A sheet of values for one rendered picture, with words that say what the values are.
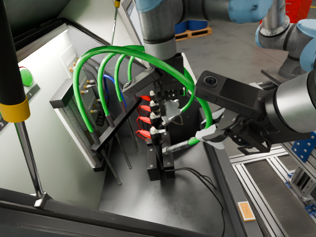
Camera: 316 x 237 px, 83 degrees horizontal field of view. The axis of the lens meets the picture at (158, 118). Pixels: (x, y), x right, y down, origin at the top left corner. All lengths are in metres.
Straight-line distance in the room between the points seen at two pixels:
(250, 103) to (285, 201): 1.31
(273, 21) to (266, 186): 1.10
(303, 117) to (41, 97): 0.57
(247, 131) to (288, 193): 1.31
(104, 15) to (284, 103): 0.70
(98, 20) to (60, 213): 0.69
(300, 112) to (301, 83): 0.04
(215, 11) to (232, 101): 0.20
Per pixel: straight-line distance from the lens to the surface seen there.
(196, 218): 0.75
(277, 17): 0.97
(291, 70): 1.06
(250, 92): 0.32
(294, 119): 0.28
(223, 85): 0.31
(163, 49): 0.43
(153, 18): 0.41
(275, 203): 1.56
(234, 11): 0.40
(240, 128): 0.34
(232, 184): 0.68
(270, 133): 0.35
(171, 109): 0.52
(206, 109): 0.39
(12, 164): 0.49
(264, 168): 1.69
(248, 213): 0.63
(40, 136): 0.56
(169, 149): 0.51
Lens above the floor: 1.53
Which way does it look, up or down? 39 degrees down
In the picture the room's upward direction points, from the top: 11 degrees counter-clockwise
